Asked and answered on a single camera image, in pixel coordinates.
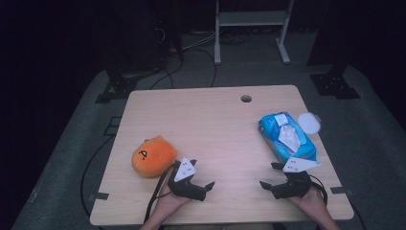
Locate orange plush toy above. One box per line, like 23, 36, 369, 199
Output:
130, 134, 179, 179

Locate person's left hand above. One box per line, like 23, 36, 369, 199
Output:
157, 178, 193, 213

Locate person's right hand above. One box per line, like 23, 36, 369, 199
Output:
287, 186, 327, 219

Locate white wet wipe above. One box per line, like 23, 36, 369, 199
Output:
277, 124, 302, 153

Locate white metal stand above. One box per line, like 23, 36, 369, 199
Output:
214, 0, 295, 66

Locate right hand-held gripper cable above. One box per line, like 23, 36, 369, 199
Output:
307, 173, 329, 207

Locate black floor cable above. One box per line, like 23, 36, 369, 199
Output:
79, 134, 117, 219
191, 47, 218, 88
148, 52, 185, 91

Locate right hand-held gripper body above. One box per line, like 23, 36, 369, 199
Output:
270, 156, 322, 201

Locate blue wet wipes pack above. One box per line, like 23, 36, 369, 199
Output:
258, 111, 322, 166

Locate left hand-held gripper cable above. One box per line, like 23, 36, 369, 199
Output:
143, 161, 180, 224

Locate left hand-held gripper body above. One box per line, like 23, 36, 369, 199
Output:
167, 156, 208, 202

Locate hand-held gripper cable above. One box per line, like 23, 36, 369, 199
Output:
143, 161, 180, 224
307, 173, 329, 207

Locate black stand base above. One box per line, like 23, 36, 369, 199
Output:
94, 68, 161, 104
309, 63, 362, 101

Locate black tape strip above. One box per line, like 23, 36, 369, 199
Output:
329, 186, 354, 196
87, 192, 110, 202

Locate white floor cables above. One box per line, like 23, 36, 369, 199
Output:
182, 29, 218, 52

